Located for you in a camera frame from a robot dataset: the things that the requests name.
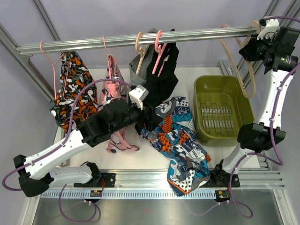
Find blue orange skull shorts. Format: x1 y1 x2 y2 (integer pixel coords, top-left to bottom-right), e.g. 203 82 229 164
141 97 211 196

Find pink plastic hanger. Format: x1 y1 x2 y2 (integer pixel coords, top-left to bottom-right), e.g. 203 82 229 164
151 30 169 77

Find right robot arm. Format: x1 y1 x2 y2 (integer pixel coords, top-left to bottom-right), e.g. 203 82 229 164
211 27 300 187

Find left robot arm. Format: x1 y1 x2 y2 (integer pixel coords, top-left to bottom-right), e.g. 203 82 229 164
14 99 163 197

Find grey shorts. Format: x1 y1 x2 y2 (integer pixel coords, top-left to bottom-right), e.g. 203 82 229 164
128 29 158 87

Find pink patterned shorts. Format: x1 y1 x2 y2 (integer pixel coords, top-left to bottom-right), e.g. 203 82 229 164
99 54 140 153

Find beige wooden hanger with grey shorts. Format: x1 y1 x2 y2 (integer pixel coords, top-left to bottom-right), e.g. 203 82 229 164
135 32 150 75

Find orange black camouflage shorts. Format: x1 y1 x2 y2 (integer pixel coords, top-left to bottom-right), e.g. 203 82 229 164
49 52 98 133

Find thin pink hanger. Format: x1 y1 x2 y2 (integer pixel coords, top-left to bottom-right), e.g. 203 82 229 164
39 41 65 99
103 36 113 79

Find thin pink left hanger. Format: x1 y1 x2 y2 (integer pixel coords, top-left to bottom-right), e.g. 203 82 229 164
39 41 65 99

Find olive green plastic basket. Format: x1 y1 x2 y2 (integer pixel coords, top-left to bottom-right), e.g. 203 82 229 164
193 75 254 147

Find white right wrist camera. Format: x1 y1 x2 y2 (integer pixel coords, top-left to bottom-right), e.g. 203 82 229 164
256 17 280 40

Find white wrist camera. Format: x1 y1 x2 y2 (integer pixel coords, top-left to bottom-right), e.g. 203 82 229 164
256 17 280 40
129 85 149 110

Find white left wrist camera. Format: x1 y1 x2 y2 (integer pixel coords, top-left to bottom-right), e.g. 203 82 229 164
129 85 149 110

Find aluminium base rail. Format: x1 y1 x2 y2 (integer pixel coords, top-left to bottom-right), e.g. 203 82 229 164
100 169 285 190

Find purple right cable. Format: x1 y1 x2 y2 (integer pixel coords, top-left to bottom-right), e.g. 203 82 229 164
182 15 300 219

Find slotted cable duct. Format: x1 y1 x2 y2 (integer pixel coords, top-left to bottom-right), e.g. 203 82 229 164
40 189 216 200

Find aluminium hanging rail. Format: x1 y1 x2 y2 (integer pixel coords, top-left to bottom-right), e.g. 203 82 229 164
16 24 261 56

